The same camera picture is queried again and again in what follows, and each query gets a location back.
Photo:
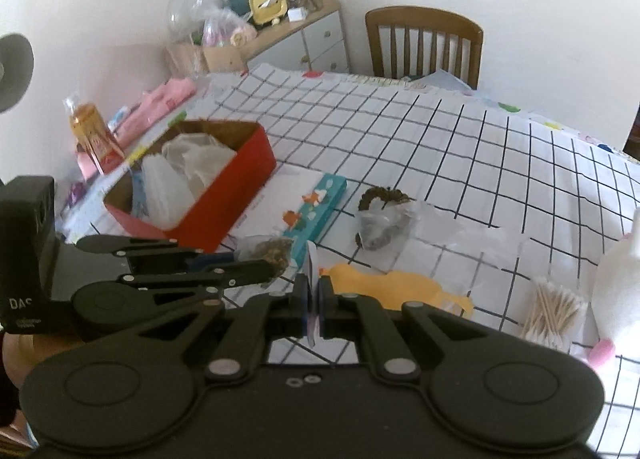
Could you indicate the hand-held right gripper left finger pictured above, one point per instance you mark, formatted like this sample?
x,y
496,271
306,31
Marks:
x,y
302,301

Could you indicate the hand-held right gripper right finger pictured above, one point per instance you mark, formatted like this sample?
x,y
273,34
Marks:
x,y
325,301

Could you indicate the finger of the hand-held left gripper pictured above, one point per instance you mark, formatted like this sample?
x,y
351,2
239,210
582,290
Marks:
x,y
145,246
210,276

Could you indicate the red cardboard box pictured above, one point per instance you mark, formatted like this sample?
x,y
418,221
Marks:
x,y
225,199

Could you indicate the person's left forearm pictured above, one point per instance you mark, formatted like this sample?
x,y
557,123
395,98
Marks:
x,y
12,354

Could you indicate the yellow paper cutout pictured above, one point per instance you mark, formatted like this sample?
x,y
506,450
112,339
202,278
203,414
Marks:
x,y
390,289

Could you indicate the teal printed tissue box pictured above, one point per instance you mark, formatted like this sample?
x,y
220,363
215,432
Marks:
x,y
317,209

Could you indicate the clear plastic bag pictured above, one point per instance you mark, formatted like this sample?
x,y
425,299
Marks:
x,y
200,164

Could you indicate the white flat packet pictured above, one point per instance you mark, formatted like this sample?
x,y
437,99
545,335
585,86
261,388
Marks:
x,y
280,194

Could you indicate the yellow drink bottle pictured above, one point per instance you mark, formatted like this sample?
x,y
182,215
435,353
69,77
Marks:
x,y
95,139

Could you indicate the pink package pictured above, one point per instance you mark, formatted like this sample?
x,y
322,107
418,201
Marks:
x,y
155,106

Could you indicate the grey fan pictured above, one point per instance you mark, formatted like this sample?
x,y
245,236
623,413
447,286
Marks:
x,y
12,71

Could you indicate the checked tablecloth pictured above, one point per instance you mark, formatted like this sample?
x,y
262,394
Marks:
x,y
425,139

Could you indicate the pack of cotton swabs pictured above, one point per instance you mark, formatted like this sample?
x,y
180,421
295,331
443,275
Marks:
x,y
552,311

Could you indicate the plastic bag of pink things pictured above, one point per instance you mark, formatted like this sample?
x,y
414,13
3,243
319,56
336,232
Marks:
x,y
225,29

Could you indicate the clear plastic dome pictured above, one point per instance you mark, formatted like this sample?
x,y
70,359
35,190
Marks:
x,y
185,14

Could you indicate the white paper sheet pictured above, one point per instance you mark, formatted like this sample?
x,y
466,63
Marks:
x,y
440,80

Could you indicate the white drawer cabinet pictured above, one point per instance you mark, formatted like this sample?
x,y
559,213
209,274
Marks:
x,y
320,39

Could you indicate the yellow desk clock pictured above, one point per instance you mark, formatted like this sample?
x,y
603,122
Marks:
x,y
267,6

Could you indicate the small white box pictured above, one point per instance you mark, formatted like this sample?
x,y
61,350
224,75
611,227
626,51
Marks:
x,y
297,14

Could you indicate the white plush rabbit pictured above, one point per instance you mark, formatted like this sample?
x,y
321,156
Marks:
x,y
617,284

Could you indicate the wooden chair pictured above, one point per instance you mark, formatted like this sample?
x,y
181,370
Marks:
x,y
425,19

